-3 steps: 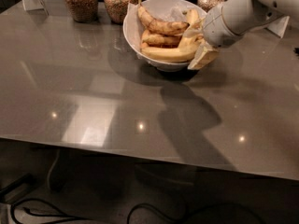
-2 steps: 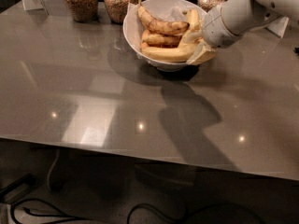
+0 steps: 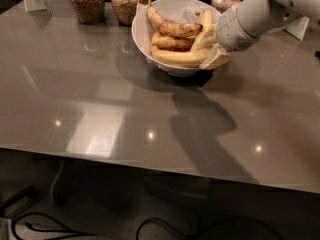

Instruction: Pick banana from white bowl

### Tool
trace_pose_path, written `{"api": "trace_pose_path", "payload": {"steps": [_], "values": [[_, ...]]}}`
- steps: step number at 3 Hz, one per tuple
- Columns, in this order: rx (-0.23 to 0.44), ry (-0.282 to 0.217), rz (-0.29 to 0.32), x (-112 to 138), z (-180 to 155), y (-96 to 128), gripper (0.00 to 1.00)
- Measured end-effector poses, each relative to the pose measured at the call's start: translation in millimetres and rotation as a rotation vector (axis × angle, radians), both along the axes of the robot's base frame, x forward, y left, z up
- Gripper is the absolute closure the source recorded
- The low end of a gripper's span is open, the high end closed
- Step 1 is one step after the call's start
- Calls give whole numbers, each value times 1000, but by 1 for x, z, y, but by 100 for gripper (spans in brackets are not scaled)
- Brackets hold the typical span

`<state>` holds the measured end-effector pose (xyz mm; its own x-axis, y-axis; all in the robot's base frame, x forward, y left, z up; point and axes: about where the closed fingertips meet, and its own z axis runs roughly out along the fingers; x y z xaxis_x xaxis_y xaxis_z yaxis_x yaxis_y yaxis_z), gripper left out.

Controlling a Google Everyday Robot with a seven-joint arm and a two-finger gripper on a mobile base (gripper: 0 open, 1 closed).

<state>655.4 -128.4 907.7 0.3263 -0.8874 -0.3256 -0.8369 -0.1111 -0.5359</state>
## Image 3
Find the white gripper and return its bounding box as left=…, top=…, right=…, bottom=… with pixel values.
left=197, top=6, right=259, bottom=70

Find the yellow banana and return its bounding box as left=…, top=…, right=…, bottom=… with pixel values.
left=151, top=48, right=210, bottom=68
left=190, top=9, right=213, bottom=52

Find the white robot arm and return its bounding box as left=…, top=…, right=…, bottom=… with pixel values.
left=200, top=0, right=320, bottom=70

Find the white bowl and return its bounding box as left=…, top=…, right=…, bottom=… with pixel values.
left=132, top=0, right=232, bottom=77

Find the brown spotted top banana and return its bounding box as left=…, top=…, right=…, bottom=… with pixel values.
left=147, top=5, right=203, bottom=38

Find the middle orange-brown banana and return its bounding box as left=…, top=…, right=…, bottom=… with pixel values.
left=150, top=31, right=194, bottom=52

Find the right white sign stand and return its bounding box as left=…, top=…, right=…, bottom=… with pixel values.
left=284, top=16, right=309, bottom=41

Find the left grain-filled glass jar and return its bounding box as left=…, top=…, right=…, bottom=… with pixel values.
left=67, top=0, right=105, bottom=24

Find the black floor cable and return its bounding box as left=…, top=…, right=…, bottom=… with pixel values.
left=10, top=211, right=214, bottom=240

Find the white cable under table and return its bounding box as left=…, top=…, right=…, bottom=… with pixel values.
left=50, top=159, right=65, bottom=205

